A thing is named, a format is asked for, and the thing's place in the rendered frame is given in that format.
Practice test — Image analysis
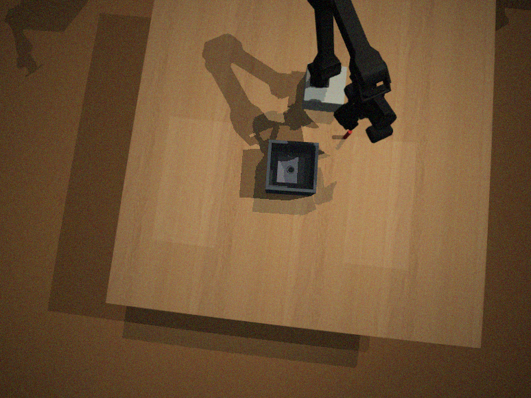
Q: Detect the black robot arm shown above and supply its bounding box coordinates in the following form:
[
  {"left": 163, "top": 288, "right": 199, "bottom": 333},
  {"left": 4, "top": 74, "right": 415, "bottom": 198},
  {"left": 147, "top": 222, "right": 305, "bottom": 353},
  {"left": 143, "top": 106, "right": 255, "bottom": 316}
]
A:
[{"left": 307, "top": 0, "right": 397, "bottom": 130}]

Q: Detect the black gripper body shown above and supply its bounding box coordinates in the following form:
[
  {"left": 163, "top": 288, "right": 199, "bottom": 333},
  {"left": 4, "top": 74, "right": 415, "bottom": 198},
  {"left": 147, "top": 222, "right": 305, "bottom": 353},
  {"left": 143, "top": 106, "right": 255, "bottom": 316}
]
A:
[{"left": 344, "top": 83, "right": 393, "bottom": 143}]

